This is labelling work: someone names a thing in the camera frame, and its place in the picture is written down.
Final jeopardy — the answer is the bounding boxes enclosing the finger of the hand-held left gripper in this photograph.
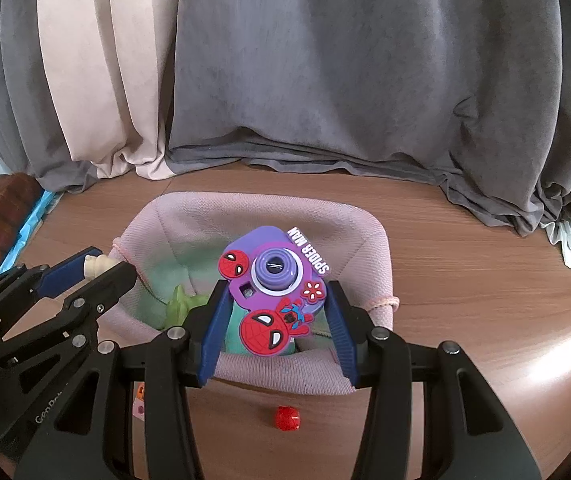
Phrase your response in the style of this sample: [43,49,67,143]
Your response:
[0,261,136,361]
[0,245,104,343]

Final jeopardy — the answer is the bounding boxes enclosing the green frog toy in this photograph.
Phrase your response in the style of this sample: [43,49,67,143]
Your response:
[158,284,211,331]

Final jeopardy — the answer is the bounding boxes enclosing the grey curtain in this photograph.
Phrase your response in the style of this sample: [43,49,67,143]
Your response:
[165,0,571,238]
[0,0,101,193]

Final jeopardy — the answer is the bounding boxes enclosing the purple toy camera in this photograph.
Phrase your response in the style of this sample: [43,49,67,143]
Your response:
[218,223,333,358]

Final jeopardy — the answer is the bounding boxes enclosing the cream plastic toy figure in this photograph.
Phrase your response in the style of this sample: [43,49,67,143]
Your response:
[82,254,121,281]

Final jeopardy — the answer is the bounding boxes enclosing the teal flower cushion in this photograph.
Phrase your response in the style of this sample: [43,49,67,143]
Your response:
[221,305,301,357]

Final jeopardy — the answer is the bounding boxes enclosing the pink fabric basket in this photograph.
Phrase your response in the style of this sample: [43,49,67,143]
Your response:
[111,191,400,397]

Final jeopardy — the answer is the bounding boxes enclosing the red plastic toy figure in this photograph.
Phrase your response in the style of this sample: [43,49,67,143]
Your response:
[272,405,301,432]

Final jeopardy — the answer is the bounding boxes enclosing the stacked toy building blocks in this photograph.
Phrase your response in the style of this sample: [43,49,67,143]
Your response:
[132,382,147,421]

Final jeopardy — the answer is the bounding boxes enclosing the brown plaid cushion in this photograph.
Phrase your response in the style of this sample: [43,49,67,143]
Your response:
[0,172,43,291]

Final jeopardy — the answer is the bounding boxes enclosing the light blue cloth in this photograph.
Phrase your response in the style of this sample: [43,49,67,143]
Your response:
[0,189,63,273]

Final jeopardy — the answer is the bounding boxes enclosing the beige curtain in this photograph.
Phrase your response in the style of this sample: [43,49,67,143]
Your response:
[35,0,186,181]

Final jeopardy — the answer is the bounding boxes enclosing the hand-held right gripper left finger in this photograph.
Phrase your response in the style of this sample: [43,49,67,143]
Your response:
[15,279,230,480]

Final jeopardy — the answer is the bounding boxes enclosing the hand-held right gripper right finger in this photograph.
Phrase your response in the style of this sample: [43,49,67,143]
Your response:
[326,280,559,480]

